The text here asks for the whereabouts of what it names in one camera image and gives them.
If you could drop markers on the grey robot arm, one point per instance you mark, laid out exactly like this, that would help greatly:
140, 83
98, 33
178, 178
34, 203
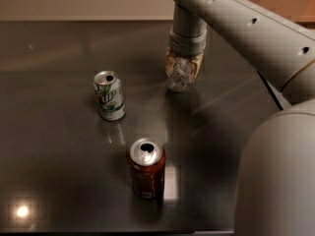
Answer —
275, 189

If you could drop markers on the clear plastic water bottle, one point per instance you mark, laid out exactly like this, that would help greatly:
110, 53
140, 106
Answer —
180, 74

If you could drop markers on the grey side table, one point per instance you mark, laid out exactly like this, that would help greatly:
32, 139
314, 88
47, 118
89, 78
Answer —
278, 99

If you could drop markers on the red soda can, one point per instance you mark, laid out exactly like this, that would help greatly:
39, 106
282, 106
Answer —
146, 160

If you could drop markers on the green white soda can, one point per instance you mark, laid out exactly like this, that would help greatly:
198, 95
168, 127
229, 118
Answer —
109, 95

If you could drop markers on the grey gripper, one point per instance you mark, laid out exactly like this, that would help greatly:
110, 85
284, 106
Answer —
187, 44

